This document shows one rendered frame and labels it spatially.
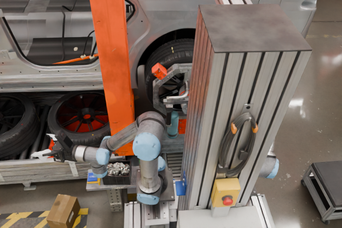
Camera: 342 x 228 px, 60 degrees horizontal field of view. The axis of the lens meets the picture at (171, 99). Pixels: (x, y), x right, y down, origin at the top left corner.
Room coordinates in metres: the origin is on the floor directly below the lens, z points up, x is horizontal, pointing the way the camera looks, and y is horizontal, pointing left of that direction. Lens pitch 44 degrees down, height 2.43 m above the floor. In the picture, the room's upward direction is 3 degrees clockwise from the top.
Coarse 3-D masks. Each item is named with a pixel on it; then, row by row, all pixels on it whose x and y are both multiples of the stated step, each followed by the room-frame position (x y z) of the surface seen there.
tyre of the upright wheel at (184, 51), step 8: (176, 40) 2.00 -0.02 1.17; (184, 40) 1.99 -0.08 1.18; (192, 40) 2.00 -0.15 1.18; (160, 48) 1.96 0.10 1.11; (168, 48) 1.92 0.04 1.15; (176, 48) 1.89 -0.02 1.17; (184, 48) 1.88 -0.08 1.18; (192, 48) 1.89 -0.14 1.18; (152, 56) 1.94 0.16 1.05; (160, 56) 1.86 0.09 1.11; (168, 56) 1.82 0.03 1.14; (176, 56) 1.80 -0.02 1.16; (184, 56) 1.80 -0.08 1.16; (192, 56) 1.81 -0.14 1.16; (152, 64) 1.85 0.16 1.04; (168, 64) 1.78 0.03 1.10; (144, 72) 1.96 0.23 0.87; (152, 80) 1.77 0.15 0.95; (152, 88) 1.77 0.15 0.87; (152, 96) 1.77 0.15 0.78; (152, 104) 1.77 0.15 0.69
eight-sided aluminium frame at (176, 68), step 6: (174, 66) 1.74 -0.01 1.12; (180, 66) 1.76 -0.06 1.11; (186, 66) 1.78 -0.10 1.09; (168, 72) 1.72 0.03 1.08; (174, 72) 1.70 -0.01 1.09; (180, 72) 1.71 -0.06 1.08; (156, 78) 1.75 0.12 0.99; (168, 78) 1.70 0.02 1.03; (156, 84) 1.69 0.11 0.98; (156, 90) 1.69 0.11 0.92; (156, 96) 1.69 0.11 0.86; (156, 102) 1.69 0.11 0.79; (156, 108) 1.69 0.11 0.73; (162, 108) 1.70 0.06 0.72; (180, 114) 1.76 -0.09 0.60; (186, 114) 1.77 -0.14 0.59
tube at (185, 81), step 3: (186, 72) 1.72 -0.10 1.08; (186, 75) 1.71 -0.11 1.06; (186, 78) 1.71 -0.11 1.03; (183, 81) 1.70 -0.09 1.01; (186, 81) 1.70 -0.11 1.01; (186, 84) 1.66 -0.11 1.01; (186, 87) 1.64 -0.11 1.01; (186, 90) 1.60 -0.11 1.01; (186, 93) 1.57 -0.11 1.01; (168, 96) 1.54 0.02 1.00; (171, 96) 1.53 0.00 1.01; (174, 96) 1.53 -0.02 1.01; (177, 96) 1.53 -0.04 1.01; (180, 96) 1.53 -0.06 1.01; (183, 96) 1.54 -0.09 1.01; (186, 96) 1.56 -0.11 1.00; (168, 99) 1.51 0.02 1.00; (171, 99) 1.51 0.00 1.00; (174, 99) 1.52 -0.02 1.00; (177, 99) 1.52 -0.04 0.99
